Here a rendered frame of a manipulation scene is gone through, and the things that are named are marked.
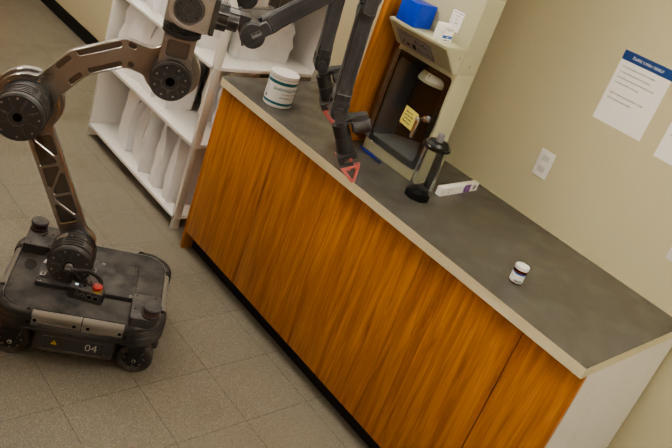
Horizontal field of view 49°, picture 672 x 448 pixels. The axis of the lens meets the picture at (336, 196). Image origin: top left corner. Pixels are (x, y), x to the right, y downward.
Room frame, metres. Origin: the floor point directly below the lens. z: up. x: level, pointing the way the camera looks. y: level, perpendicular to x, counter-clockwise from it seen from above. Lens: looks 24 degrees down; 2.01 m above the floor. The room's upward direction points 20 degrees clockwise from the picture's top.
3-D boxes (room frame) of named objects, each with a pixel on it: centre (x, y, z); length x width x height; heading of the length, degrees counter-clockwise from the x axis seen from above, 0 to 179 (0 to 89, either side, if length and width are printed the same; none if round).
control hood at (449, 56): (2.83, -0.11, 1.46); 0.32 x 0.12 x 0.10; 48
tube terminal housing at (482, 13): (2.97, -0.23, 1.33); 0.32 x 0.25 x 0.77; 48
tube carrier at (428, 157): (2.65, -0.29, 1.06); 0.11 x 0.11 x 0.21
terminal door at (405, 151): (2.87, -0.15, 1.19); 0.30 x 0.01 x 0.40; 48
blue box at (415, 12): (2.89, -0.05, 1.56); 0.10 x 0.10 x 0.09; 48
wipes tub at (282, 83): (3.12, 0.39, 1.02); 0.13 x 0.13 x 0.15
